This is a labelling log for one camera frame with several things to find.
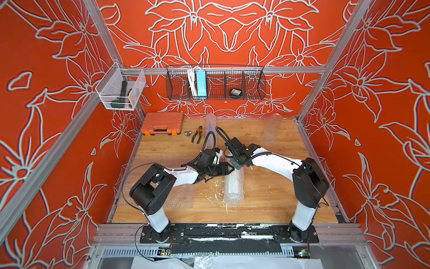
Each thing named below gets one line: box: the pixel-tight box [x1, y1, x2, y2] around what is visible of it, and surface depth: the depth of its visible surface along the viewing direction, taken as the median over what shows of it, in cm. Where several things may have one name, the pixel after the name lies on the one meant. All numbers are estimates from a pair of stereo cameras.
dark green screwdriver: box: [110, 80, 128, 109], surface depth 81 cm
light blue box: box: [195, 69, 208, 97], surface depth 91 cm
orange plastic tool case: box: [141, 111, 184, 137], surface depth 113 cm
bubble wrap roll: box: [222, 166, 245, 206], surface depth 83 cm
